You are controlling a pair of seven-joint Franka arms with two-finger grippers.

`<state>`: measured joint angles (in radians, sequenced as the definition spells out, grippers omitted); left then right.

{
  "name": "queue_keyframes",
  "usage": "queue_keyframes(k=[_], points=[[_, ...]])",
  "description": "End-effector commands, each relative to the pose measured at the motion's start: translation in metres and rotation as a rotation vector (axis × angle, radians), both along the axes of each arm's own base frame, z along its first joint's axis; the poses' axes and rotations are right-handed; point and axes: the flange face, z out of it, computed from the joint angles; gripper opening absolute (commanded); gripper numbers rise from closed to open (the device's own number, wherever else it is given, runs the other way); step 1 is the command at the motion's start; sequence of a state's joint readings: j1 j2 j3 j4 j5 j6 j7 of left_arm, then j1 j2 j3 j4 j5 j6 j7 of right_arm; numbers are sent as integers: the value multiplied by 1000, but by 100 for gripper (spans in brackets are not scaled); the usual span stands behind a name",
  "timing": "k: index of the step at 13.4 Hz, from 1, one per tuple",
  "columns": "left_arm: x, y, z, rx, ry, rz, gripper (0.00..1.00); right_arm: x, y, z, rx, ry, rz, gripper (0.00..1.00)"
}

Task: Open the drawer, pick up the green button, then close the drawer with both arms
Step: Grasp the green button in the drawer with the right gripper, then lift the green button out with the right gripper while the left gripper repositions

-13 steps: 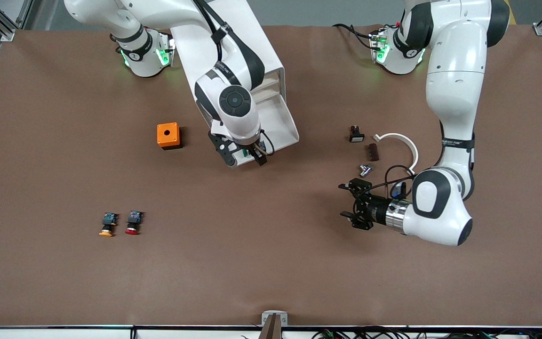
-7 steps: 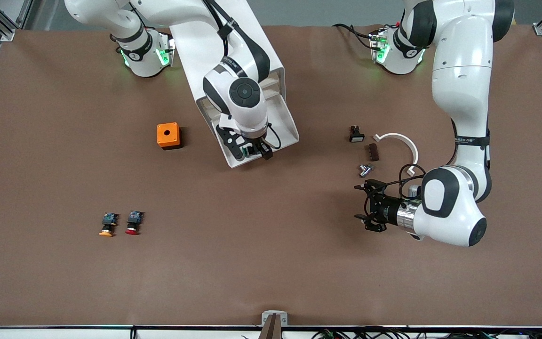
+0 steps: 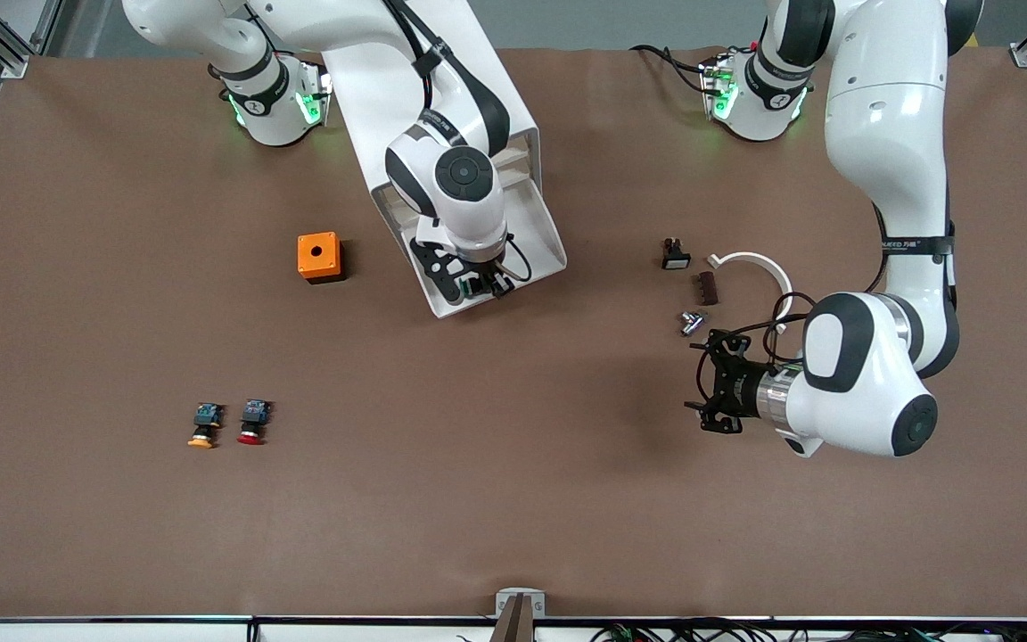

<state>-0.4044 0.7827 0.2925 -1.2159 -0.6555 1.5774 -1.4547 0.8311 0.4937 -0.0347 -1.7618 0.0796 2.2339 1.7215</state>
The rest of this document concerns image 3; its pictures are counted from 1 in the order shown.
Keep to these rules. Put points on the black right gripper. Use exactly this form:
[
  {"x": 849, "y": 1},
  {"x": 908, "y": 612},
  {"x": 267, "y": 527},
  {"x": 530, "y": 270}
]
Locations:
[{"x": 481, "y": 281}]

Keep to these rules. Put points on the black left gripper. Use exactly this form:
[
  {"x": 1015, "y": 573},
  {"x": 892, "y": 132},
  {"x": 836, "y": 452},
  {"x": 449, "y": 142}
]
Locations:
[{"x": 743, "y": 393}]

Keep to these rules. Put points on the white plastic drawer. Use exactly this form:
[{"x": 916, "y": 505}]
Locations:
[
  {"x": 518, "y": 150},
  {"x": 522, "y": 171},
  {"x": 536, "y": 241}
]

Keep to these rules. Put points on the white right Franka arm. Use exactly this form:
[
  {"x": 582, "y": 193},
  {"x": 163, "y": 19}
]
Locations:
[{"x": 478, "y": 218}]

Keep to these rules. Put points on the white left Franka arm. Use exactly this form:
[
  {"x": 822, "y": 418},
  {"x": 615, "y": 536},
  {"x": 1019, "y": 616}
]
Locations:
[{"x": 888, "y": 134}]

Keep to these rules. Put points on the black white rectangular push button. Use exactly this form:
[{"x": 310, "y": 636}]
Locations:
[{"x": 676, "y": 260}]

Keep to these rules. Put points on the white drawer cabinet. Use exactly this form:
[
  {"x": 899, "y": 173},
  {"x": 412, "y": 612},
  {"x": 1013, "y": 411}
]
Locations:
[{"x": 362, "y": 98}]

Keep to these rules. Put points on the red mushroom push button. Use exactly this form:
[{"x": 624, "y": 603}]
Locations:
[{"x": 253, "y": 413}]

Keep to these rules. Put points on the yellow mushroom push button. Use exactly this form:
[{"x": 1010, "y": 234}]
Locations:
[{"x": 206, "y": 416}]

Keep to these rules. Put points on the silver metal T-bolt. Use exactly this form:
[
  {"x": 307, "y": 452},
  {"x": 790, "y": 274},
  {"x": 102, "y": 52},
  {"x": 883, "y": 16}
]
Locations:
[{"x": 690, "y": 323}]

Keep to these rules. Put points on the brown cylindrical block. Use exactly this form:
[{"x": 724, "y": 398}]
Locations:
[{"x": 708, "y": 289}]

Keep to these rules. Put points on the orange button enclosure box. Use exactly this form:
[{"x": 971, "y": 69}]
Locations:
[{"x": 307, "y": 245}]

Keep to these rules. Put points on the grey metal stand bracket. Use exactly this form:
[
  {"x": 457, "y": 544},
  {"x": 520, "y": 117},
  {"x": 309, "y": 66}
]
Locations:
[{"x": 503, "y": 604}]

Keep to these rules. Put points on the white table edge rail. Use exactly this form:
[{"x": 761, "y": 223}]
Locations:
[{"x": 77, "y": 633}]

